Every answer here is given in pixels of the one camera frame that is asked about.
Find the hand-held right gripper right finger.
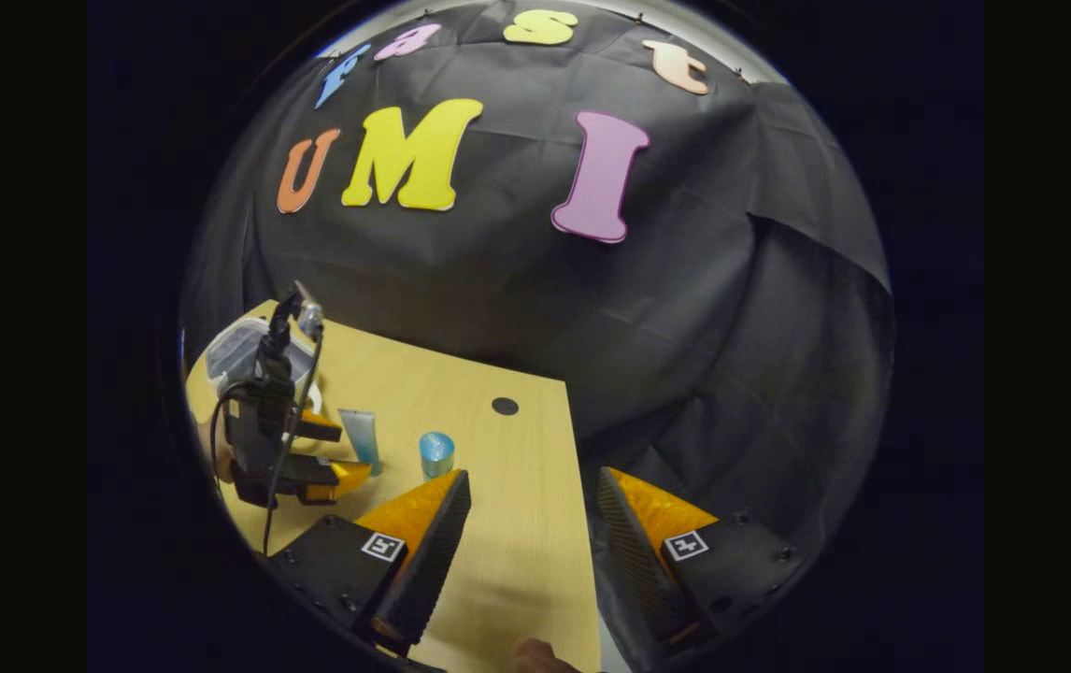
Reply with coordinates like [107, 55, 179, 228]
[596, 467, 807, 655]

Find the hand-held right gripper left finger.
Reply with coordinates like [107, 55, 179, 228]
[269, 469, 473, 655]

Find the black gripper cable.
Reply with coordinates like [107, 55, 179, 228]
[208, 322, 326, 559]

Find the blue green lotion bottle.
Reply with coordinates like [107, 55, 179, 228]
[419, 431, 455, 481]

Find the black backdrop cloth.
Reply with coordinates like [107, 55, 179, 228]
[180, 0, 893, 599]

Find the white blue cream tube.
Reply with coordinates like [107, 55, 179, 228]
[339, 408, 383, 478]

